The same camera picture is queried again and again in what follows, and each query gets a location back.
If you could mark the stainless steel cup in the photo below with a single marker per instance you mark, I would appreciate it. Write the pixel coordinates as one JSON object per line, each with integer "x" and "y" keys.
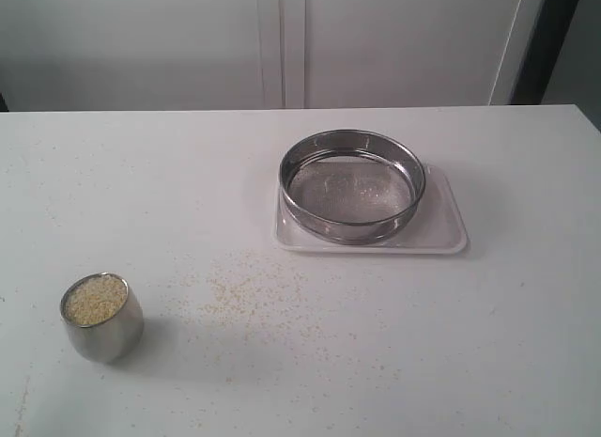
{"x": 112, "y": 339}

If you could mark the round steel mesh sieve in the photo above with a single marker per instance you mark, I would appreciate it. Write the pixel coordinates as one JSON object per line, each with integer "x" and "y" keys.
{"x": 351, "y": 187}

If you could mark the white plastic tray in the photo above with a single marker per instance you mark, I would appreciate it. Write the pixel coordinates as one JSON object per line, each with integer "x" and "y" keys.
{"x": 436, "y": 229}

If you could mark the white cabinet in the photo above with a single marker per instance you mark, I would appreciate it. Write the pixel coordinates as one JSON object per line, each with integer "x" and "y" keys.
{"x": 69, "y": 55}

